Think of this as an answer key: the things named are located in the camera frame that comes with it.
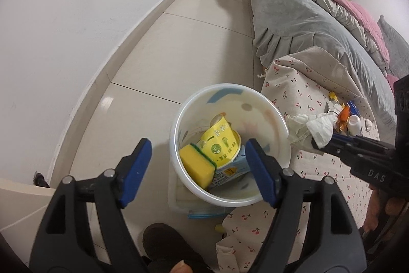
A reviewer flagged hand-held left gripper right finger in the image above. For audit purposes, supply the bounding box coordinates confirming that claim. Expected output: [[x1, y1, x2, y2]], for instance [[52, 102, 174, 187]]
[[244, 138, 368, 273]]

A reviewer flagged dark brown fleece clothing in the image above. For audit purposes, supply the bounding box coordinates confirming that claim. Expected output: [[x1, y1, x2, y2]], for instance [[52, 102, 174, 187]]
[[142, 223, 211, 273]]

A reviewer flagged person's left hand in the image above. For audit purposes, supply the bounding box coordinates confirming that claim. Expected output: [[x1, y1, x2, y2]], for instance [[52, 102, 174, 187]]
[[169, 260, 192, 273]]

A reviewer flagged person's right hand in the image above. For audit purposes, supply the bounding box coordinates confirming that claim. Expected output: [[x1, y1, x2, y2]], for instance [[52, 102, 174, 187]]
[[361, 187, 409, 248]]

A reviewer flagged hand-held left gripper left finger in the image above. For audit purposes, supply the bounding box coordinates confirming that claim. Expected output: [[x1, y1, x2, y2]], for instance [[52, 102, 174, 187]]
[[29, 138, 153, 273]]

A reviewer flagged white plastic bin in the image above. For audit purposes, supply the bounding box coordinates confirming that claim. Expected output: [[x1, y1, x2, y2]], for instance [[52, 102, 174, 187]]
[[169, 83, 292, 207]]

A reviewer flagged white tissue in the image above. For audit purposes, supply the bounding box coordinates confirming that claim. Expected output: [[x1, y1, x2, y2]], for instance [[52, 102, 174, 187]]
[[286, 113, 339, 149]]

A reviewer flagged bed with grey pink bedding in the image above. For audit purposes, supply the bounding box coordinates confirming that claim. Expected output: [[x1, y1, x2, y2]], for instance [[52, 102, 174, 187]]
[[249, 0, 400, 120]]

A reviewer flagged torn white wrapper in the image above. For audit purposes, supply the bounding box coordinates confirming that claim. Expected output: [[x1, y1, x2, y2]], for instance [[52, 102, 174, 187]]
[[324, 100, 344, 115]]

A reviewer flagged yellow plastic bag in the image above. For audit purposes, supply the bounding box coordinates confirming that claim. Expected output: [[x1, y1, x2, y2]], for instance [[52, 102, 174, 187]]
[[196, 113, 242, 169]]

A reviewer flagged yellow sponge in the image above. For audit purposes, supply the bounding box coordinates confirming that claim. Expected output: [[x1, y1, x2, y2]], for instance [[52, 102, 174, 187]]
[[179, 143, 218, 189]]

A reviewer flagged cherry print tablecloth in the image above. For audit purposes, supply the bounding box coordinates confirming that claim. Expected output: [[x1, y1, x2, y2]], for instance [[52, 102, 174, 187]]
[[215, 47, 393, 273]]

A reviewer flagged small white bottle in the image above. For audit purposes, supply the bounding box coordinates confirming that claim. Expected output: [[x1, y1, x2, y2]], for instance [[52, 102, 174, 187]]
[[348, 115, 363, 136]]

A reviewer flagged small black fixture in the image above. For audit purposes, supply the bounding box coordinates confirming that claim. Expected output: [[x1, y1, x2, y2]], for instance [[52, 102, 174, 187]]
[[33, 171, 51, 189]]

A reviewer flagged orange wrapper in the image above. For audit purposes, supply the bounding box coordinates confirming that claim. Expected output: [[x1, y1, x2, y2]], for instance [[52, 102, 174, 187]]
[[337, 105, 350, 133]]

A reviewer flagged light blue tissue packet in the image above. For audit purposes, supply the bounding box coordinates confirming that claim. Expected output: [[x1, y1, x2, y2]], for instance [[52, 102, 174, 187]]
[[208, 145, 253, 190]]

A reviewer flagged clear plastic box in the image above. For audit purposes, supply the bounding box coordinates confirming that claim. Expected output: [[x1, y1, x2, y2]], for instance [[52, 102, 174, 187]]
[[168, 164, 234, 219]]

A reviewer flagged grey pillow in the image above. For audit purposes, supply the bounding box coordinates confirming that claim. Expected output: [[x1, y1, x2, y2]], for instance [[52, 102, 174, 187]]
[[377, 15, 409, 75]]

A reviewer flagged pink and beige quilt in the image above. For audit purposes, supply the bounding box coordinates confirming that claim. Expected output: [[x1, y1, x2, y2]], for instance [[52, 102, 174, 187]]
[[243, 0, 390, 69]]

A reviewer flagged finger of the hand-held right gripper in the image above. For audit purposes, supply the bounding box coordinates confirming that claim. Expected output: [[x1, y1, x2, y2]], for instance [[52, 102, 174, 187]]
[[331, 132, 384, 149], [311, 137, 360, 165]]

